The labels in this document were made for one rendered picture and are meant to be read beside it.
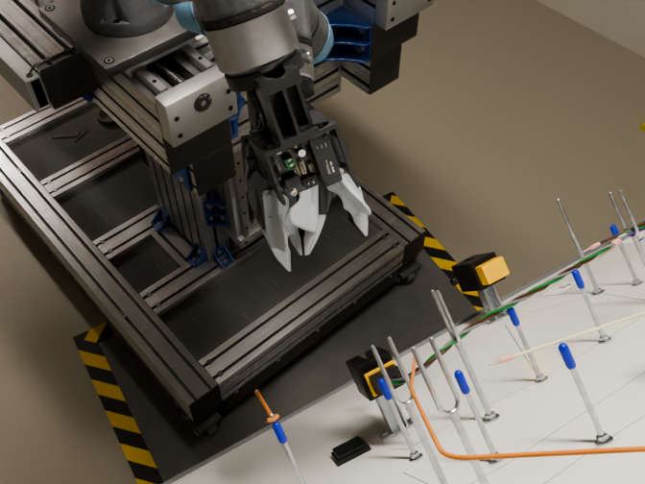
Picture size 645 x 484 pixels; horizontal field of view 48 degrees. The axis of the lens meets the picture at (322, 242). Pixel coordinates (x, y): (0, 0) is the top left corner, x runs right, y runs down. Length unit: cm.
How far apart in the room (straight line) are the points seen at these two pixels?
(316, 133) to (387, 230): 151
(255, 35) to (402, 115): 225
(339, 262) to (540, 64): 149
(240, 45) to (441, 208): 195
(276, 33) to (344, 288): 143
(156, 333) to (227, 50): 141
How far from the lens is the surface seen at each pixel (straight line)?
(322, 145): 65
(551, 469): 62
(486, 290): 114
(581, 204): 267
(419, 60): 313
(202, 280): 205
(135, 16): 124
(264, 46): 63
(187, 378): 189
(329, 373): 213
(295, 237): 92
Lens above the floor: 187
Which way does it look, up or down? 51 degrees down
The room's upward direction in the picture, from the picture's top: straight up
